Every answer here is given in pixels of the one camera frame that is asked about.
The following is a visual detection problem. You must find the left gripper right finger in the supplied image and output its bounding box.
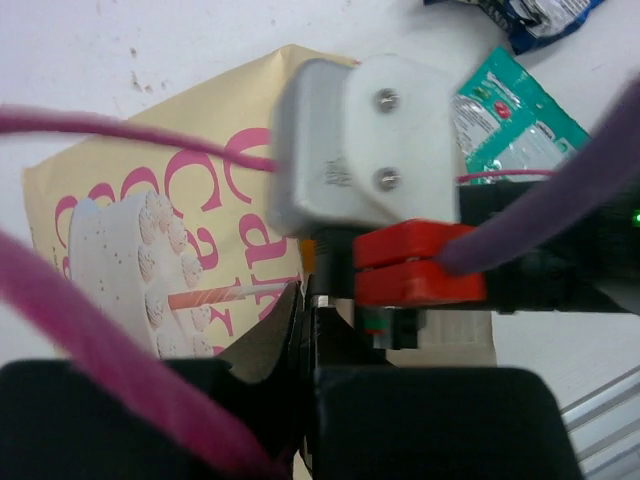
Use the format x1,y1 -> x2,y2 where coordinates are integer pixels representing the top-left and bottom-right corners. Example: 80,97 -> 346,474
300,298 -> 582,479

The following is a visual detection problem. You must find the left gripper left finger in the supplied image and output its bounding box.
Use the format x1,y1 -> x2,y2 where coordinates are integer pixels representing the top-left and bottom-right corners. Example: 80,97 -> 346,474
1,283 -> 303,479

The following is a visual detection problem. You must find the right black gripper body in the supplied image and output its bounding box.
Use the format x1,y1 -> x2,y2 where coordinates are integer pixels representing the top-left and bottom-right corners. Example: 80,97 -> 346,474
310,183 -> 639,349

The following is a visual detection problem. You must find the teal mint candy packet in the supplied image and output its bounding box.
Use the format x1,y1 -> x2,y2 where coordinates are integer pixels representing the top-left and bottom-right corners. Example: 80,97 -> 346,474
452,47 -> 589,184

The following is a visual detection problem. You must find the pink and cream paper bag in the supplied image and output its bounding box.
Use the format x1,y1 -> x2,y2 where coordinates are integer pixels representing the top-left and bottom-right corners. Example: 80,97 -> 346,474
0,44 -> 499,480

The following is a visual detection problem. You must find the dark blue chips bag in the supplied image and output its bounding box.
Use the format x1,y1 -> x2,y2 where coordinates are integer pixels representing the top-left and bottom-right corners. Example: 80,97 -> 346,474
423,0 -> 606,56

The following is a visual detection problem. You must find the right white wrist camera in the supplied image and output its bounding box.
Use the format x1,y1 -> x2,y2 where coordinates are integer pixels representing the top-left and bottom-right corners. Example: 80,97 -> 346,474
266,54 -> 459,238

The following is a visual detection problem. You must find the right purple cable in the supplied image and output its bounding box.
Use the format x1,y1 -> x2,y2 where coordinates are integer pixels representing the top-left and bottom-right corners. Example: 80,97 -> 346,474
352,74 -> 640,306

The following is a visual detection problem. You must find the aluminium front rail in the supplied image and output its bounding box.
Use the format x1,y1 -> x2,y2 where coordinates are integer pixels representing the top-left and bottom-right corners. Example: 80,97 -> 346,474
561,367 -> 640,479

